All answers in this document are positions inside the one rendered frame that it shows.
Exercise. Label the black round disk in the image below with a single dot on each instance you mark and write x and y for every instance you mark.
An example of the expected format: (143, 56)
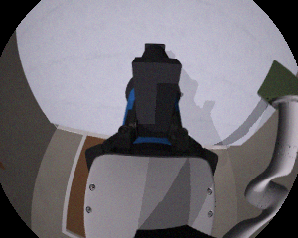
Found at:
(130, 87)

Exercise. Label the blue electric kettle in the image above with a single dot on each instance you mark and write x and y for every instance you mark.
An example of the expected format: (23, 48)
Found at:
(155, 80)

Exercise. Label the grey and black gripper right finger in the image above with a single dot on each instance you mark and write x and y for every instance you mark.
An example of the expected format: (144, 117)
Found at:
(184, 145)

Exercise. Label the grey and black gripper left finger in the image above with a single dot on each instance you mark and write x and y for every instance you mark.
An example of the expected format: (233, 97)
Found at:
(122, 141)

